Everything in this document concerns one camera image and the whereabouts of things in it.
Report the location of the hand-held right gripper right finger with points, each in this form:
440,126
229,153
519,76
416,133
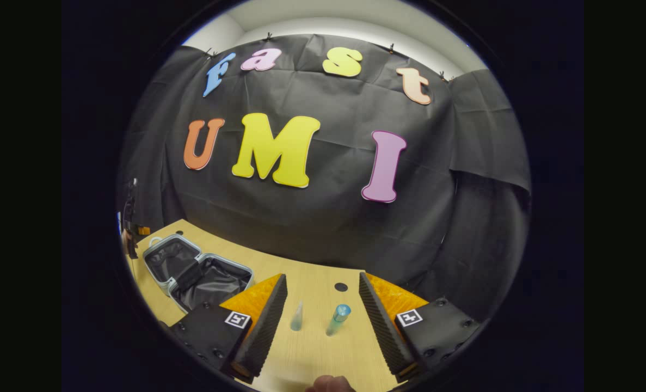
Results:
385,332

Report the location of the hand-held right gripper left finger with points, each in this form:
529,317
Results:
263,332

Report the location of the light blue suitcase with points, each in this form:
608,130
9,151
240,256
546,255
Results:
208,277

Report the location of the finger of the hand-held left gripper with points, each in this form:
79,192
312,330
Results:
143,230

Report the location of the blue cap clear bottle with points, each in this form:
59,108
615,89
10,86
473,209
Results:
337,321

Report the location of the black table grommet hole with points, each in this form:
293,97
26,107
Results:
341,287

